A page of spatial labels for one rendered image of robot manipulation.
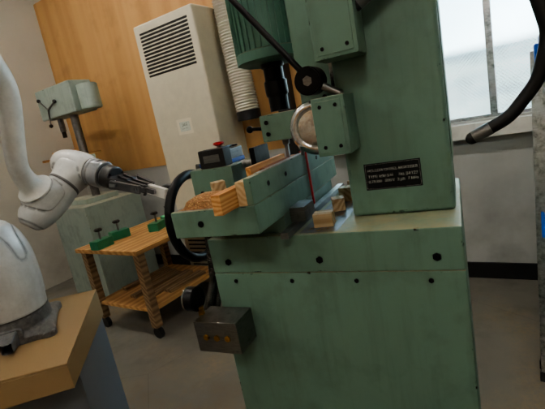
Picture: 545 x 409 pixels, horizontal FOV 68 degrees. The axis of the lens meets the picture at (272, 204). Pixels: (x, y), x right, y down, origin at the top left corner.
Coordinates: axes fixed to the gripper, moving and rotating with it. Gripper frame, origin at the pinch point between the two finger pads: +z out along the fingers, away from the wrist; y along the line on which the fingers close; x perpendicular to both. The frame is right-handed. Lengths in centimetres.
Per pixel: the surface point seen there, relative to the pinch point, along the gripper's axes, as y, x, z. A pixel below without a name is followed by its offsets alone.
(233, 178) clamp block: -2.9, -11.2, 26.2
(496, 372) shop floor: 55, 55, 114
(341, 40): -13, -47, 51
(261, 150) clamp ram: 3.9, -18.5, 30.2
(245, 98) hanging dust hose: 135, -17, -43
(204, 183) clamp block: -3.1, -7.5, 17.8
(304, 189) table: 2.6, -11.4, 44.4
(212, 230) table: -25.9, -6.4, 34.7
